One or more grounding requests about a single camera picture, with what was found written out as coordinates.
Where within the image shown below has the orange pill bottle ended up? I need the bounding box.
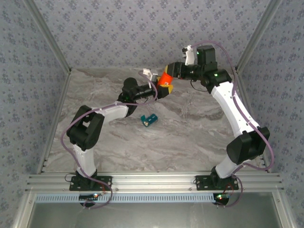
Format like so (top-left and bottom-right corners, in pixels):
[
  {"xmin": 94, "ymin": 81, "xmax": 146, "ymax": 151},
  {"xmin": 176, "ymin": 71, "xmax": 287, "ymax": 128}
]
[{"xmin": 158, "ymin": 70, "xmax": 176, "ymax": 87}]

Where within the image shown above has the teal weekly pill organizer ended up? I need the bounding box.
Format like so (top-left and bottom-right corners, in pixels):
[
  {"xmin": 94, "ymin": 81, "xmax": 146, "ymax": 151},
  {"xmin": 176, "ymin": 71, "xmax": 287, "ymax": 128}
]
[{"xmin": 140, "ymin": 114, "xmax": 159, "ymax": 128}]

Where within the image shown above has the grey metal panel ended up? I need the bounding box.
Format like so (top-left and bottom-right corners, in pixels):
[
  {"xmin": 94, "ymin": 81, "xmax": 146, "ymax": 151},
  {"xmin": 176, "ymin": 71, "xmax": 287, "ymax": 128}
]
[{"xmin": 26, "ymin": 201, "xmax": 285, "ymax": 228}]

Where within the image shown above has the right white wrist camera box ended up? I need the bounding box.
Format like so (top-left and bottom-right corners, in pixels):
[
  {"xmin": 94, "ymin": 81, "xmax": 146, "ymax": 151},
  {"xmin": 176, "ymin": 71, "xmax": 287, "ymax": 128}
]
[{"xmin": 181, "ymin": 45, "xmax": 198, "ymax": 66}]

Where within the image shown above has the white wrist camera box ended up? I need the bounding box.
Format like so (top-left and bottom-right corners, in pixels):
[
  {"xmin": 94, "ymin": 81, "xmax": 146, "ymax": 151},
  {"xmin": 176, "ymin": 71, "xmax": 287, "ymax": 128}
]
[
  {"xmin": 142, "ymin": 68, "xmax": 159, "ymax": 82},
  {"xmin": 181, "ymin": 45, "xmax": 198, "ymax": 66}
]

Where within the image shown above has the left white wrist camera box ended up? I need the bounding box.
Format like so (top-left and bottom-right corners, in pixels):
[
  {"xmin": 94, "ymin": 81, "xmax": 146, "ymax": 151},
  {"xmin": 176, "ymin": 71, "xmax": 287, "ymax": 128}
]
[{"xmin": 142, "ymin": 68, "xmax": 159, "ymax": 82}]

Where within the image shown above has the aluminium frame post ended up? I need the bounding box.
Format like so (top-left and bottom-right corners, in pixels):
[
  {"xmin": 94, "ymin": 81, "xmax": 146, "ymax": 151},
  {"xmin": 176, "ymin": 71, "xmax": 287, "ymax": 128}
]
[
  {"xmin": 233, "ymin": 0, "xmax": 284, "ymax": 75},
  {"xmin": 23, "ymin": 0, "xmax": 72, "ymax": 75}
]

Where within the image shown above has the aluminium mounting rail beam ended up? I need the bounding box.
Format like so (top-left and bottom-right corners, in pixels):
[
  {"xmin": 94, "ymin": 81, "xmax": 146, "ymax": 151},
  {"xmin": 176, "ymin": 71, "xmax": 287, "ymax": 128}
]
[{"xmin": 25, "ymin": 172, "xmax": 285, "ymax": 192}]

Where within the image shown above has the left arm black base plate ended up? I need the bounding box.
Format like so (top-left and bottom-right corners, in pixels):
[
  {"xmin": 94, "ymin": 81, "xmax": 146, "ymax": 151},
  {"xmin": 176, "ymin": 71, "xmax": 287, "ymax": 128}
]
[{"xmin": 69, "ymin": 175, "xmax": 113, "ymax": 191}]

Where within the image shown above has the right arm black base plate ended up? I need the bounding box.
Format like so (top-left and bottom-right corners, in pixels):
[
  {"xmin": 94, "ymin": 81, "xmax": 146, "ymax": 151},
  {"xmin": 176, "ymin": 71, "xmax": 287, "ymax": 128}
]
[{"xmin": 195, "ymin": 175, "xmax": 239, "ymax": 191}]

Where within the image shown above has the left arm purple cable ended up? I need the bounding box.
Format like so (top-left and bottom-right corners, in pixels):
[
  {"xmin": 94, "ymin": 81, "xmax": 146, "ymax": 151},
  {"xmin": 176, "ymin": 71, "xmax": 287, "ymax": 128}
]
[{"xmin": 61, "ymin": 70, "xmax": 159, "ymax": 209}]

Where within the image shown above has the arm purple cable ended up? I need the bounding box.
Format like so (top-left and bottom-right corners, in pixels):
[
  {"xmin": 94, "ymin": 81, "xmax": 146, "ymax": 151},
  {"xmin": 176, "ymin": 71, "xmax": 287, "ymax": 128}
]
[
  {"xmin": 61, "ymin": 70, "xmax": 159, "ymax": 209},
  {"xmin": 191, "ymin": 40, "xmax": 276, "ymax": 208}
]

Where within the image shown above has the grey slotted cable duct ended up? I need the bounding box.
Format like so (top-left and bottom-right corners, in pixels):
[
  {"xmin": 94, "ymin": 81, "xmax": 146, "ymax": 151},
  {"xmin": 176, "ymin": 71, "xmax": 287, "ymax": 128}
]
[{"xmin": 35, "ymin": 192, "xmax": 216, "ymax": 204}]

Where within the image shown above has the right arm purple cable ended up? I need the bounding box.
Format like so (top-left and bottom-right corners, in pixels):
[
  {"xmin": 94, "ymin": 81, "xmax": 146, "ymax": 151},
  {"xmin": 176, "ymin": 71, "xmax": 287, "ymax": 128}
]
[{"xmin": 191, "ymin": 40, "xmax": 276, "ymax": 208}]

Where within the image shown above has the aluminium lower frame rail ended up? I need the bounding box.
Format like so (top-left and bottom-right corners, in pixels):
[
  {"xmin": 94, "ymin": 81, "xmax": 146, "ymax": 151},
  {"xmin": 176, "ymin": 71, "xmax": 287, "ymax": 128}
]
[
  {"xmin": 11, "ymin": 192, "xmax": 36, "ymax": 228},
  {"xmin": 272, "ymin": 191, "xmax": 296, "ymax": 228}
]

